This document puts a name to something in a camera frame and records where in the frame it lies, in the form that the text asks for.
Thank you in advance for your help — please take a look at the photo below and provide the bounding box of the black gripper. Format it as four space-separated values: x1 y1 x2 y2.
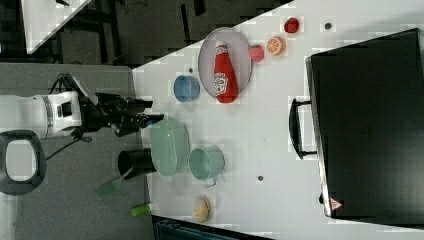
78 93 164 137

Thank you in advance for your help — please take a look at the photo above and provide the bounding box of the red ketchup bottle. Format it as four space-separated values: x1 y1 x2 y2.
214 41 238 104

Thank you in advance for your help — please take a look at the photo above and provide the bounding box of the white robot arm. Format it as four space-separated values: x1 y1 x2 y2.
1 91 164 196

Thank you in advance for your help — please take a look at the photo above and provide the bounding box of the green oval colander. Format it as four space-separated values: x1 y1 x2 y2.
150 117 190 177

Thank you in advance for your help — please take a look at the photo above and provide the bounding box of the black utensil holder cylinder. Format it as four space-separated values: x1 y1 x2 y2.
117 148 156 179

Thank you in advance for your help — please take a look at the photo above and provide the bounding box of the blue cup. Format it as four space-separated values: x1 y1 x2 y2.
173 75 200 102

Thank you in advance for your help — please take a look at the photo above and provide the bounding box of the green slotted spatula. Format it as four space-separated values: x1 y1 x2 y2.
94 168 132 199

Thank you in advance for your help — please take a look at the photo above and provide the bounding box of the green marker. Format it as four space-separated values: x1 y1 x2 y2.
130 204 151 217

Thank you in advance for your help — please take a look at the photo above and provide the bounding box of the peeled banana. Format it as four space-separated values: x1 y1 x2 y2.
192 197 211 223

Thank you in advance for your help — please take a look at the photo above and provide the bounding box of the blue crate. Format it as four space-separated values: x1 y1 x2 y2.
152 215 271 240

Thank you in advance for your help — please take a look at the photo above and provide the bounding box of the pink strawberry toy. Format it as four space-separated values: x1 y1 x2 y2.
249 45 264 62

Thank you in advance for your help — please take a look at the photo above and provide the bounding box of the white side table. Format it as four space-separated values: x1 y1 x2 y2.
20 0 92 54

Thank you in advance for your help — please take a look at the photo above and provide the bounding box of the orange slice toy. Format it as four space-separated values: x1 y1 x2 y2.
267 36 286 56

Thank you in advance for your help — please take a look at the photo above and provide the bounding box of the red strawberry toy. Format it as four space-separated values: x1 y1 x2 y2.
284 17 300 34

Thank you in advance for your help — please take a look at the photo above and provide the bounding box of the black toaster oven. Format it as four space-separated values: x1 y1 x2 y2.
305 28 424 229

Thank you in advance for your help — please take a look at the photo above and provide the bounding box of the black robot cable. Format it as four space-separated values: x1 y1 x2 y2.
45 73 93 162

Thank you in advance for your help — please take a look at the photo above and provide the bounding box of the green mug with handle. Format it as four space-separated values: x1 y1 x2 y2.
188 146 225 188

